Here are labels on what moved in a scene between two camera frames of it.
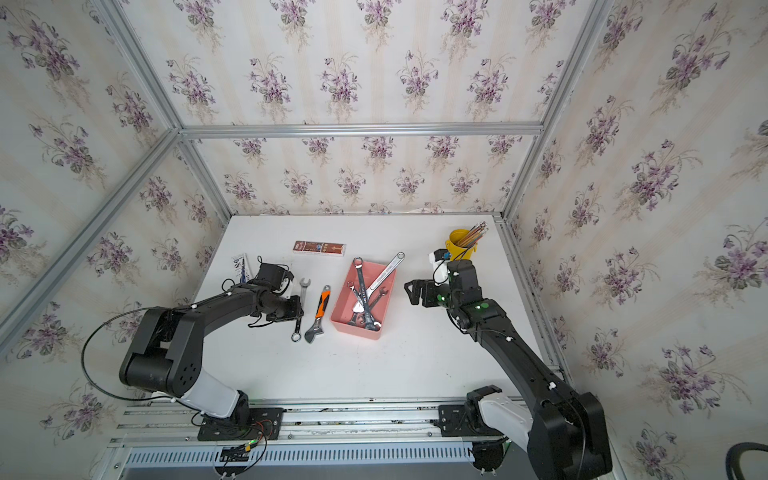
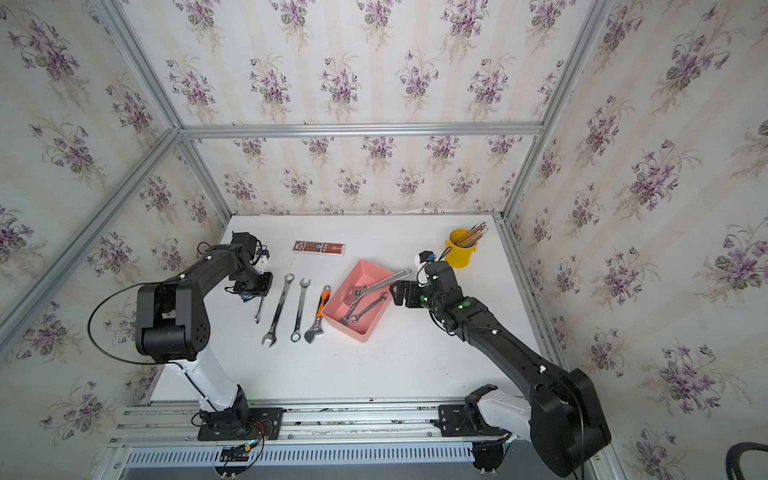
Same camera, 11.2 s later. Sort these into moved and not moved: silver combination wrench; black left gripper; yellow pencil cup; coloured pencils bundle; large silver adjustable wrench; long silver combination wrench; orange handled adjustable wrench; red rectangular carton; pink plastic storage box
Moved: pink plastic storage box; black left gripper; large silver adjustable wrench; long silver combination wrench
Not moved: coloured pencils bundle; silver combination wrench; yellow pencil cup; red rectangular carton; orange handled adjustable wrench
